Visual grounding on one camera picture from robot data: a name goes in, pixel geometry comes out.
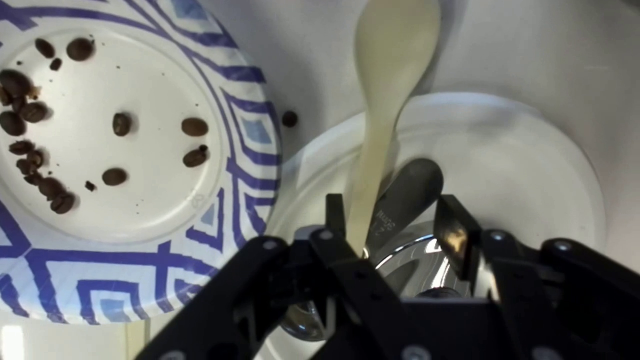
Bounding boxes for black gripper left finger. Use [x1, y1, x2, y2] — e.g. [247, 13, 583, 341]
[323, 195, 375, 265]

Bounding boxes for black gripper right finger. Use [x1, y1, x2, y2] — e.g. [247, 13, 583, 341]
[432, 195, 501, 302]

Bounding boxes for white plastic spoon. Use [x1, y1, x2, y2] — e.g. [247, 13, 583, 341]
[341, 0, 444, 261]

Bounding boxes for white bowl with metal cup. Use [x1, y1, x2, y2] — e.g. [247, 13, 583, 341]
[256, 91, 607, 360]

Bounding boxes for blue patterned bowl few beans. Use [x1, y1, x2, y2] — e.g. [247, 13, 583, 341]
[0, 0, 284, 329]

